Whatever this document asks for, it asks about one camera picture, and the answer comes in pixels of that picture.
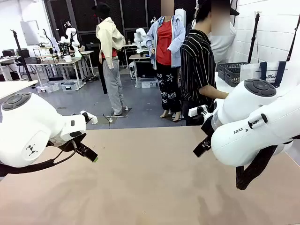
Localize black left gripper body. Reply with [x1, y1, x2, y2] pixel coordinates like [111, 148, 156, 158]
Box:
[60, 133, 87, 153]

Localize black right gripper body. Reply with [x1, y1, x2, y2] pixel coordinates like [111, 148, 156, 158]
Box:
[201, 114, 215, 141]

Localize person's right forearm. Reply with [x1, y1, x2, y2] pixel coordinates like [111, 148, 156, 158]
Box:
[199, 84, 229, 99]

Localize white side table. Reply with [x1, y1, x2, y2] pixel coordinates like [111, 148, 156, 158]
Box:
[214, 71, 242, 94]

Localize clear plastic storage bin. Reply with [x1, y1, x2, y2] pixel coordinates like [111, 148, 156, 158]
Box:
[135, 77, 157, 89]
[36, 82, 60, 93]
[61, 81, 79, 92]

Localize person in black striped shirt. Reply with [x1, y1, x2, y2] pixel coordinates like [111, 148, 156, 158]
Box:
[180, 0, 232, 127]

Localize mannequin in white shirt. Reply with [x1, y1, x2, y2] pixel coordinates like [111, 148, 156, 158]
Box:
[210, 22, 237, 64]

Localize white table with light top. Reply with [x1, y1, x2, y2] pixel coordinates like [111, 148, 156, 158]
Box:
[0, 80, 38, 99]

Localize wooden top workbench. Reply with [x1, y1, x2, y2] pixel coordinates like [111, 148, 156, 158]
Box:
[30, 57, 82, 90]

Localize black computer case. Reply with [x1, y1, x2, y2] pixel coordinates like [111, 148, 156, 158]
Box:
[135, 61, 157, 78]

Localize mannequin in red shirt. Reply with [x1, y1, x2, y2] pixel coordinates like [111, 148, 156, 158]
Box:
[145, 0, 186, 121]

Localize mannequin in cream jacket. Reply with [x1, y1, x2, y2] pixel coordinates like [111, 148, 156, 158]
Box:
[91, 1, 126, 117]

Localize white upright cylinder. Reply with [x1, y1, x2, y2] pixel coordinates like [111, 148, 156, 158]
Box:
[175, 8, 187, 26]

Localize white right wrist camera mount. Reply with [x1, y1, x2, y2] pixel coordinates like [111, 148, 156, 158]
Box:
[188, 105, 209, 117]

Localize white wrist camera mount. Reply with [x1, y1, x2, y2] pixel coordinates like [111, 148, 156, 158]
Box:
[188, 105, 209, 117]
[80, 111, 98, 125]

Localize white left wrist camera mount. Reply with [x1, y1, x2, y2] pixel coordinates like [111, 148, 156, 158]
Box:
[80, 111, 98, 125]

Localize metal mannequin base plate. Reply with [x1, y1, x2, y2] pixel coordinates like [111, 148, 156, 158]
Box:
[91, 106, 133, 125]

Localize black left arm cable bundle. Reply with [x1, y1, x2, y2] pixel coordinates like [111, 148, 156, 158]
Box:
[0, 140, 78, 178]

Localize grey wall board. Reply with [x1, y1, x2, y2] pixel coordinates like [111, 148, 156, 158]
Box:
[20, 20, 40, 46]

